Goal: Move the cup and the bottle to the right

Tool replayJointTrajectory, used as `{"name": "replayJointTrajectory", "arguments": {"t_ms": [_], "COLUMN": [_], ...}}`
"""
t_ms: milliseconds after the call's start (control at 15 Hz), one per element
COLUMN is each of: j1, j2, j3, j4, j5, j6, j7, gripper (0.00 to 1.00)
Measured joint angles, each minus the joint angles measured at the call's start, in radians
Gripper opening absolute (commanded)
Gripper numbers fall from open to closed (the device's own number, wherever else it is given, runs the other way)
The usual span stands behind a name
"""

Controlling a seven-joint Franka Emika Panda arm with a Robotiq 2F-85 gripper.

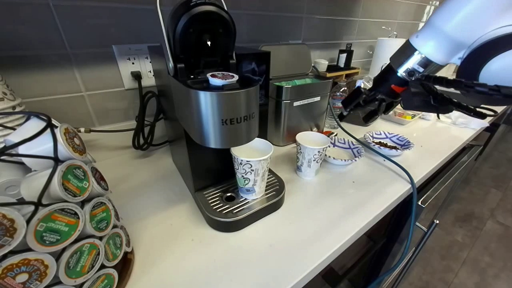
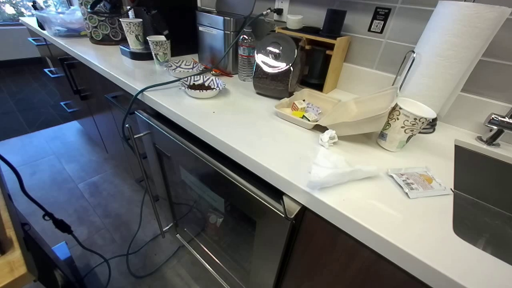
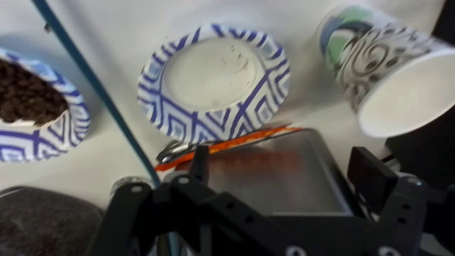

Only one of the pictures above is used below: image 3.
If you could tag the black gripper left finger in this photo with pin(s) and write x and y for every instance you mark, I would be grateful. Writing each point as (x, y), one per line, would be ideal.
(143, 218)

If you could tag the stainless steel tin box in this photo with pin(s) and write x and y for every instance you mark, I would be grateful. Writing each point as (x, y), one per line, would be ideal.
(275, 175)

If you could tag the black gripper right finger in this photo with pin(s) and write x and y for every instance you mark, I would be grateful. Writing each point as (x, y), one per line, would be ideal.
(407, 214)

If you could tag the patterned paper cup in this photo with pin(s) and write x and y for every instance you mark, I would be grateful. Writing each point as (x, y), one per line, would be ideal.
(379, 66)

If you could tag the blue paper plate with beans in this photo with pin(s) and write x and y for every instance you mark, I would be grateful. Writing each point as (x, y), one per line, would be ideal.
(29, 100)

